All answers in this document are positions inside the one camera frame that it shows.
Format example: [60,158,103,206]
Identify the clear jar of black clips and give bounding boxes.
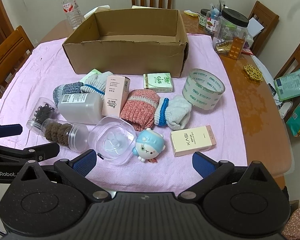
[26,97,59,131]

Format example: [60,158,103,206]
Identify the red knitted sock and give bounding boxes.
[119,89,162,132]

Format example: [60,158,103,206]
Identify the translucent white plastic bottle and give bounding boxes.
[57,93,104,125]

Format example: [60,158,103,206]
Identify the brown cardboard box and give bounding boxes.
[62,9,189,78]

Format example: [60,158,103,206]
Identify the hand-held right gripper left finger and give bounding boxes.
[15,149,110,203]

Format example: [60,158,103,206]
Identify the gold ornate coaster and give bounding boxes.
[243,64,264,82]

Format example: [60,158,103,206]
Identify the white papers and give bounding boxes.
[246,17,264,39]

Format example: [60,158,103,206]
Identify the white sock blue cuff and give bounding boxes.
[154,95,192,131]

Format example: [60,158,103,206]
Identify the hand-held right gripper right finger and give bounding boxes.
[179,152,278,203]

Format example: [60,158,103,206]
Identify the cream carton box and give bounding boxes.
[170,125,217,157]

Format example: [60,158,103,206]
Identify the pale green packet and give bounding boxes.
[79,69,102,84]

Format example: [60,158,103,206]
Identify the wooden desktop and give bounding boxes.
[39,9,300,203]

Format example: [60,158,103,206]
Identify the small jar red label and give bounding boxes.
[204,17,222,35]

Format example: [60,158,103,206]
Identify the clear pen cup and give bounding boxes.
[209,1,227,22]

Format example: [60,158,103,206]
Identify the large clear jar black lid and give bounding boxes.
[213,8,250,55]

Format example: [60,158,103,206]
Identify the pink carton box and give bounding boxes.
[102,75,131,117]

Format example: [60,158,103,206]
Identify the person's floral clothing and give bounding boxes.
[281,204,300,240]

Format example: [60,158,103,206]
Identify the white sock thin blue stripe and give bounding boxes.
[80,71,114,100]

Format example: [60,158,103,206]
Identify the orange pill blister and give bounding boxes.
[228,37,246,60]

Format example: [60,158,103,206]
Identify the dark-lid jar green label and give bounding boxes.
[199,9,212,28]

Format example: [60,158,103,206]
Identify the clear plastic water bottle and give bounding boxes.
[61,0,85,30]

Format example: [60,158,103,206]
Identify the pink towel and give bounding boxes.
[0,33,248,195]

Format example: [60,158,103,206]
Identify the blue-grey knitted sock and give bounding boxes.
[52,81,87,109]

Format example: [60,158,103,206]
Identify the clear cup with red lid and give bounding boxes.
[88,116,137,166]

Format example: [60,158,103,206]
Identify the green tissue pack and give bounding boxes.
[143,72,173,93]

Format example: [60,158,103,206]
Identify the gold tissue box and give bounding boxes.
[84,4,112,19]

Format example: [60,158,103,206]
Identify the blue and white toy figure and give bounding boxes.
[132,127,166,163]

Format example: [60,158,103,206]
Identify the clear jar brown hair ties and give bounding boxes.
[41,119,89,153]

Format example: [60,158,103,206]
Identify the clear tape roll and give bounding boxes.
[182,68,226,111]

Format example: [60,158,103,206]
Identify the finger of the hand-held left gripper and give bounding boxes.
[0,124,23,143]
[0,142,60,164]

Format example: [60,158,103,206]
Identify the blue-green foil packet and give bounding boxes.
[274,67,300,102]

